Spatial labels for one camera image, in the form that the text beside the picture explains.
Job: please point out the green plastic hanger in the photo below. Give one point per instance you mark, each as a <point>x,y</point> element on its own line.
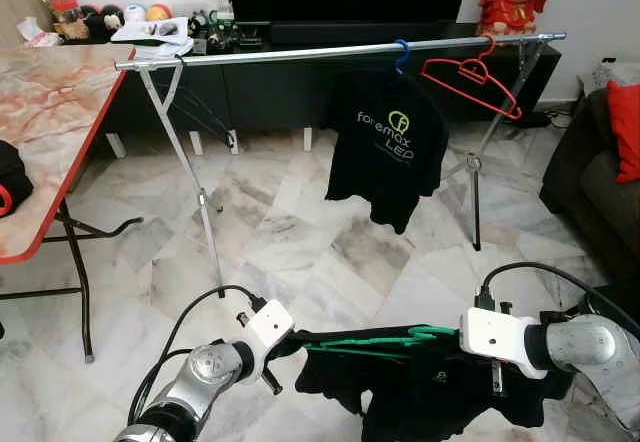
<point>380,342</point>

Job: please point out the black t-shirt small logo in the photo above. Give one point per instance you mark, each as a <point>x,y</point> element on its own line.
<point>430,402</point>

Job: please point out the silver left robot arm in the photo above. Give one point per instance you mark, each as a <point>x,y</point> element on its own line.
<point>205,372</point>

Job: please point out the blue plastic hanger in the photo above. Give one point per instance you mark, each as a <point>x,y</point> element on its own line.
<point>406,54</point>

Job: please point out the red plastic hanger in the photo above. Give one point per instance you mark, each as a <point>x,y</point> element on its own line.
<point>470,69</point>

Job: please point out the black t-shirt green print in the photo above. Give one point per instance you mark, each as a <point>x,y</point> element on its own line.
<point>385,177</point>

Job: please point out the black TV cabinet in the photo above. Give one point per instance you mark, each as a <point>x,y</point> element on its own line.
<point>280,92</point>

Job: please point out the silver clothes rack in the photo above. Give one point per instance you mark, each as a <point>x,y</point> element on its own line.
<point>300,53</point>

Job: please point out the black soundbar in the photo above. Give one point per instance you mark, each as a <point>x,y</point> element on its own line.
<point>360,33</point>

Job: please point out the black garment red trim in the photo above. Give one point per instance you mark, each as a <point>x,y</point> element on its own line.
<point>12,177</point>

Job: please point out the dark sofa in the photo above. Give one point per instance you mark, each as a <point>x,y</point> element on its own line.
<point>590,192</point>

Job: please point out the white paper stack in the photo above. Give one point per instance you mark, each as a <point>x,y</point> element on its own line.
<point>150,40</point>

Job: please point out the red cushion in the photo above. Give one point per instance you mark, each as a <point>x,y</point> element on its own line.
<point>625,132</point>

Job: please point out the clear plastic bottle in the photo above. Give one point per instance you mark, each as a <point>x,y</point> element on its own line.
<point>226,10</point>

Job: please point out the marble-pattern folding table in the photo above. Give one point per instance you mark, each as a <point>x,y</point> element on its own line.
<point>45,102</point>

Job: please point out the black plush toy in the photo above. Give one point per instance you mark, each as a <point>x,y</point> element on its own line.
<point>100,24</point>

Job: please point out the grey patterned cushion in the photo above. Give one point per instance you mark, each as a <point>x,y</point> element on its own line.
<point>622,72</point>

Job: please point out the red-lid jar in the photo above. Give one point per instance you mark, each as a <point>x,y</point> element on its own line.
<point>65,17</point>

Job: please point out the pink tissue box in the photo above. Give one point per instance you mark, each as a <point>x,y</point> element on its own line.
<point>33,34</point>

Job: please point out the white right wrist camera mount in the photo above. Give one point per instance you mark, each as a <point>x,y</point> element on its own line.
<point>500,337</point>

